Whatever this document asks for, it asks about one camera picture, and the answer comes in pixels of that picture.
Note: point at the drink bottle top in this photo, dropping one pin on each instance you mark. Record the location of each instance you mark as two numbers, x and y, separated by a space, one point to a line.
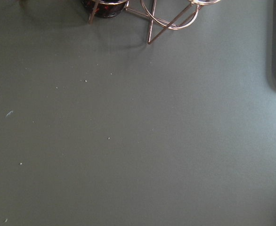
105 8

